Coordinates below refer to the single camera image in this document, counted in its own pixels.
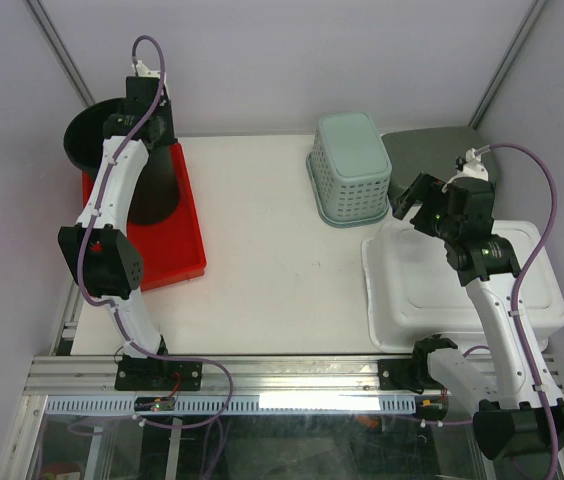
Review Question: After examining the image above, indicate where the grey-green plastic tray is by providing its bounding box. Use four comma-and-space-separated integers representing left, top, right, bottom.
381, 126, 487, 203

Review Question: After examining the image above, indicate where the light blue perforated basket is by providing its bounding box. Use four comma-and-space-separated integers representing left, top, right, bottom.
306, 112, 392, 228

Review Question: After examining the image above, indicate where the white plastic tub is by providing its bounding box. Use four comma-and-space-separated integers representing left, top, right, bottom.
361, 220, 564, 353

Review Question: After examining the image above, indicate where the black plastic bucket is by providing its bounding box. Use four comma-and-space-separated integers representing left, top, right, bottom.
63, 97, 180, 225

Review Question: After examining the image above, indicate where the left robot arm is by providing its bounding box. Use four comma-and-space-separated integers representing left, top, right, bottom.
58, 72, 173, 389

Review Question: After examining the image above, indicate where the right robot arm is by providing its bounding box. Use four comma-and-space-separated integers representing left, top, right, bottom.
393, 173, 564, 460

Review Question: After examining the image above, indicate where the red plastic tray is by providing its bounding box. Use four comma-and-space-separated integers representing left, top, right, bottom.
75, 137, 206, 298

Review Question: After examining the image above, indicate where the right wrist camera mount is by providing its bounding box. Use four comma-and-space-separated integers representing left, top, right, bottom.
444, 146, 489, 189

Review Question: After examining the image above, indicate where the left aluminium frame post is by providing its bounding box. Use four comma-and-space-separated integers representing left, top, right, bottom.
23, 0, 96, 107

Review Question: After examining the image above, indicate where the aluminium frame post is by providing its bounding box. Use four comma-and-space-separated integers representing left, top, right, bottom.
23, 0, 96, 107
467, 0, 551, 130

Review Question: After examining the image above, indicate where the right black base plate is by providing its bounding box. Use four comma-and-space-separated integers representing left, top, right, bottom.
377, 358, 427, 393

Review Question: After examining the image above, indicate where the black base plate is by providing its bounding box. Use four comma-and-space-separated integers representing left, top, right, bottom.
114, 355, 202, 392
377, 358, 427, 393

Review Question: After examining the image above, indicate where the right aluminium frame post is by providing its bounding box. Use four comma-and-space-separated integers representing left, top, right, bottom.
467, 0, 551, 130

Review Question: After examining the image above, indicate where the white slotted cable duct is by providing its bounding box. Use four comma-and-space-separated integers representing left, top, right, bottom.
46, 392, 416, 416

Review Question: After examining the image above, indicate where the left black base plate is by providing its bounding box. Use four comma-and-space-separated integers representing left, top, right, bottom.
114, 355, 202, 392

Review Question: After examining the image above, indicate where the aluminium mounting rail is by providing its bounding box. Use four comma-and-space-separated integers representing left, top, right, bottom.
24, 352, 561, 397

